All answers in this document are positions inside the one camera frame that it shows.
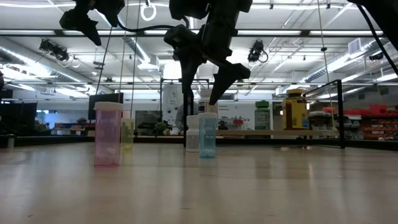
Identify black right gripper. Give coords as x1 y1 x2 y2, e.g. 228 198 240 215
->
164 0 253 106

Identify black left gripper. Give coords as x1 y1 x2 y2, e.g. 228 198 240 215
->
59 0 126 47

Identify blue pill vial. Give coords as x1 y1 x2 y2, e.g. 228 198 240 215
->
198 113 218 159

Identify small white medicine bottle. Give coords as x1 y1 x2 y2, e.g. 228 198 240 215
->
185 115 200 153

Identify green medicine bottle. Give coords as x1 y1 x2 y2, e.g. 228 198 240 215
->
254 100 271 131

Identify amber bottle yellow cap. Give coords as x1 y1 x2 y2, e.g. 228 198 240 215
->
282 88 309 131

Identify yellow-green pill vial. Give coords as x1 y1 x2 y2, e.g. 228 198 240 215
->
120 110 136 151

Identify pink pill vial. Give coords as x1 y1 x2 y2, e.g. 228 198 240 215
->
93 101 124 167

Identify white cabinet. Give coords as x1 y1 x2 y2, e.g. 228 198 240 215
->
162 84 185 133

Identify small potted plant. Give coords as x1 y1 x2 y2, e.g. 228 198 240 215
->
154 121 168 136

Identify black monitor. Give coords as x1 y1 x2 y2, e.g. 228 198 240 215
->
88 92 124 121

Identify gray storage bins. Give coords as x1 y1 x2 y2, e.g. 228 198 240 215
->
308 110 363 131

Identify red storage bins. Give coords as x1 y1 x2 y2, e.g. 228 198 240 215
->
323 104 398 140

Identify black ceiling camera rig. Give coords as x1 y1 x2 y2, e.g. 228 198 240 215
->
39 39 70 62

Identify black hanging cable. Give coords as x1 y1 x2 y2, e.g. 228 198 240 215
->
129 0 142 119
95 26 113 96

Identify ceiling camera with cable loop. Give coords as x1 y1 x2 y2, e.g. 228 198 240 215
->
247 39 269 64

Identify black overhead light rail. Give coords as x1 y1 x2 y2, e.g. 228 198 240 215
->
0 29 385 38

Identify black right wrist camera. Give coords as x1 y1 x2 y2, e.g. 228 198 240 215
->
169 0 213 20

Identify white hanging ring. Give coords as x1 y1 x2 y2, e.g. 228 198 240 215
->
140 2 157 22

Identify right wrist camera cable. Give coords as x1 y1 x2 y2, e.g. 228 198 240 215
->
115 15 191 32

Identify pale hanging cord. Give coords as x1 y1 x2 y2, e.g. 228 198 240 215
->
316 0 340 131

